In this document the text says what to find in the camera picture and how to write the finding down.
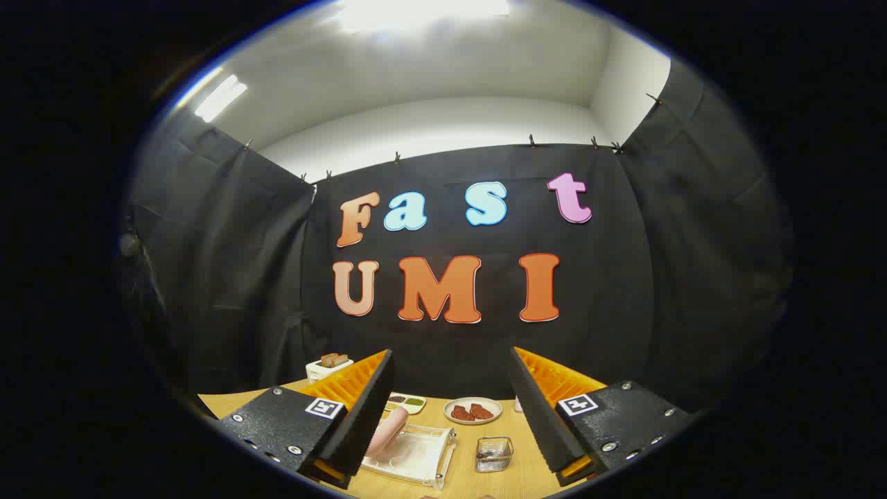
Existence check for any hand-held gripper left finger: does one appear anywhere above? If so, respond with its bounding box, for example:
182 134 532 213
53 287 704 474
216 349 397 490

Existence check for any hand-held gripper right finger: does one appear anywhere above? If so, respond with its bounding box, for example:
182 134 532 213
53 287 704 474
508 346 696 487

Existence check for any pink plate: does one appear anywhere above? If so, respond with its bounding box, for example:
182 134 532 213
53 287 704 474
367 405 410 458

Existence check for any metal wire basket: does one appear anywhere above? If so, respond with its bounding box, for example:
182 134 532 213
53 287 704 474
475 437 515 473

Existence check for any white wire dish rack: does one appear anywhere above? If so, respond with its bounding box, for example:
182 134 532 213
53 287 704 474
360 423 458 491

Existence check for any white divided snack dish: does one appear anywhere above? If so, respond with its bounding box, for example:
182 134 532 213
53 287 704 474
385 393 427 415

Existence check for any cream round steak plate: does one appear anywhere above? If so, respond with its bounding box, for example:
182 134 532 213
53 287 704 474
443 397 503 425

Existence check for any white toaster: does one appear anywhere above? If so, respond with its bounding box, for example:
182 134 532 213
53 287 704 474
306 358 354 384

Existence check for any black backdrop cloth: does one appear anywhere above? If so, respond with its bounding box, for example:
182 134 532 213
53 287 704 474
119 59 794 417

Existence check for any long ceiling strip light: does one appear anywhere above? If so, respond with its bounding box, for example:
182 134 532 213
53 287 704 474
194 74 248 123

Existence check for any large ceiling light panel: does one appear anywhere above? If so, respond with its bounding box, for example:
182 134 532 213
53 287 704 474
336 0 513 32

